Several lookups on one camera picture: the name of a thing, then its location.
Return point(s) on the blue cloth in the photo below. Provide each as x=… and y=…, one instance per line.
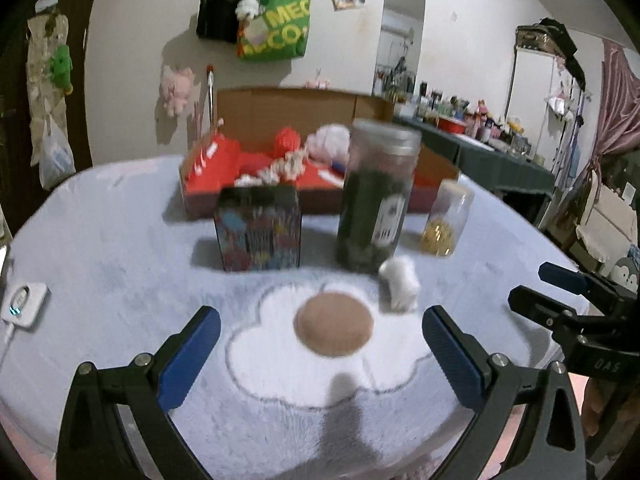
x=338, y=168

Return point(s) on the white plastic bag hanging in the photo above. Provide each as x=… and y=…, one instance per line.
x=56, y=161

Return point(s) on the person's right hand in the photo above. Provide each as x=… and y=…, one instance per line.
x=592, y=407

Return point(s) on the black patterned tin box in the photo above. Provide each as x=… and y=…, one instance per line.
x=259, y=228

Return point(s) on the pale pink pig plush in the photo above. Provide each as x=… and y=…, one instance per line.
x=175, y=88

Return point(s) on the coral pink mesh loofah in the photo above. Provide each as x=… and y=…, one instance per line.
x=285, y=141

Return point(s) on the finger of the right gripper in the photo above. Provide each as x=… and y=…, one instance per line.
x=542, y=310
x=576, y=282

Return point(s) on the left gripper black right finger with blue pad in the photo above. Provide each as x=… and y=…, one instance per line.
x=548, y=443

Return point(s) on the small white plush keychain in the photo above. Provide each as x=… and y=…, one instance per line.
x=248, y=10

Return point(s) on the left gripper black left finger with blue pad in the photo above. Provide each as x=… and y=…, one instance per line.
x=93, y=443

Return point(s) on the red-lined cardboard box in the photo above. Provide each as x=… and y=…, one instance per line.
x=253, y=116

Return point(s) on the table with dark cloth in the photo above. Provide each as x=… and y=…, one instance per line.
x=524, y=186

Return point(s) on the white wardrobe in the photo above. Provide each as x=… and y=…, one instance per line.
x=547, y=83

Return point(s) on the red-tipped stick handle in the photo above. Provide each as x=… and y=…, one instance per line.
x=210, y=95

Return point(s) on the green tote bag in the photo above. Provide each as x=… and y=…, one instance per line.
x=280, y=33

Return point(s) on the white wall charger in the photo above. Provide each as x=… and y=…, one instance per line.
x=22, y=303

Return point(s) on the brown round cushion puff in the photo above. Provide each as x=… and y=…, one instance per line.
x=333, y=324

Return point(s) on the wall mirror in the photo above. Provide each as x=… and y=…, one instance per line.
x=399, y=48

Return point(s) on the cream rope scrunchie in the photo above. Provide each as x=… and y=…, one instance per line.
x=286, y=169

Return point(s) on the pink curtain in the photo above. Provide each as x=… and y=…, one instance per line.
x=618, y=123

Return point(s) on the white mesh bath loofah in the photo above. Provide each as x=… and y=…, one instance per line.
x=330, y=143

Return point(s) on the red bowl on table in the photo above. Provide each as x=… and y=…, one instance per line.
x=451, y=125

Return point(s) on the small jar gold beads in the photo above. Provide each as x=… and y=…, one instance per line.
x=447, y=218

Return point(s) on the black bag on wall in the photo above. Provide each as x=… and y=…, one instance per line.
x=217, y=20

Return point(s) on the white fluffy soft toy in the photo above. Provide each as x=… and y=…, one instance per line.
x=399, y=274

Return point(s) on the red knitted soft toy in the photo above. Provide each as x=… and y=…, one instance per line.
x=249, y=164

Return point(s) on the pink bear plush on wall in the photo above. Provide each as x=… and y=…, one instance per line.
x=318, y=84

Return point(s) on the green plush on door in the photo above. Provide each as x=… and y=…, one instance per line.
x=61, y=66

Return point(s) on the glass jar silver lid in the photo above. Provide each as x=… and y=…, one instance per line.
x=378, y=182

